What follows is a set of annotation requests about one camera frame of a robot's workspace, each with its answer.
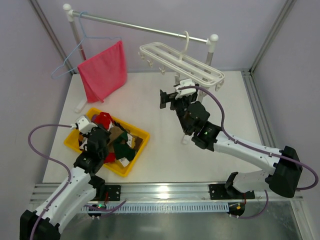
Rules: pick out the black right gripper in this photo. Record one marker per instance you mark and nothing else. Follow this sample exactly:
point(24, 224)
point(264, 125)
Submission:
point(171, 99)

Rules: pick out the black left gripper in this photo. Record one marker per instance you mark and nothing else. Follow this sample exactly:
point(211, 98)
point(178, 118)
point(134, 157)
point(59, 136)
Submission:
point(100, 131)

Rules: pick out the tan ribbed sock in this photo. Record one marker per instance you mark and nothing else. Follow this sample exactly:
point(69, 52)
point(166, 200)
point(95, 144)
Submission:
point(117, 135)

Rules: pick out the dark green sock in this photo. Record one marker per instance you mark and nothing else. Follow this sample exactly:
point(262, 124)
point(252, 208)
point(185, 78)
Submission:
point(124, 147)

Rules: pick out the brown sock with dark toe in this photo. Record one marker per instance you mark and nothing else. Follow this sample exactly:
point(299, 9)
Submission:
point(136, 142)

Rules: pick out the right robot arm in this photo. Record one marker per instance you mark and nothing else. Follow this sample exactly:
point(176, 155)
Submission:
point(279, 169)

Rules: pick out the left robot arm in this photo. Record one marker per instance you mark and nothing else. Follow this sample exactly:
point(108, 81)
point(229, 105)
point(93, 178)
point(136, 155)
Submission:
point(81, 185)

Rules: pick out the white sock clip hanger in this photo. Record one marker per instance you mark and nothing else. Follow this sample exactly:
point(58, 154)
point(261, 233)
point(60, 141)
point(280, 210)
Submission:
point(181, 63)

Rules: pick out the red sock in bin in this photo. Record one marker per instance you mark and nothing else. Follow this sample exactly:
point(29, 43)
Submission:
point(104, 119)

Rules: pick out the red white snowman sock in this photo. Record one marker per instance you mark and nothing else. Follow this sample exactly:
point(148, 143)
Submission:
point(111, 160)

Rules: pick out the yellow plastic bin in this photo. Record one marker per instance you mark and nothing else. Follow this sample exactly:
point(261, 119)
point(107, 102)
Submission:
point(130, 129)

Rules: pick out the pink towel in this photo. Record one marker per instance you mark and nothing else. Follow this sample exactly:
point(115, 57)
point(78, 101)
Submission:
point(104, 73)

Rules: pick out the metal clothes rack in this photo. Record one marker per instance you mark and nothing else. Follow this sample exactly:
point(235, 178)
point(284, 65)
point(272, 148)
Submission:
point(156, 21)

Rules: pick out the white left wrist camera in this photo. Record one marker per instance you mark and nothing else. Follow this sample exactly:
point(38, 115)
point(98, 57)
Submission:
point(84, 124)

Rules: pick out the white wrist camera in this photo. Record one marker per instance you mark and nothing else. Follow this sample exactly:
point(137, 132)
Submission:
point(185, 88)
point(84, 124)

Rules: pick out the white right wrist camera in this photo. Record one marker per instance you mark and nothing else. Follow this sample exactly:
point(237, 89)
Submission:
point(185, 88)

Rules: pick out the aluminium mounting rail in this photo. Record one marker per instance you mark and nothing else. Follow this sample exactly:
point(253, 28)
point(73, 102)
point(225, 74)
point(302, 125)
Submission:
point(214, 191)

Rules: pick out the slotted cable duct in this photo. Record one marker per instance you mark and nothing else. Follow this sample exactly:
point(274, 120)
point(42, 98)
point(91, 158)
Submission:
point(169, 207)

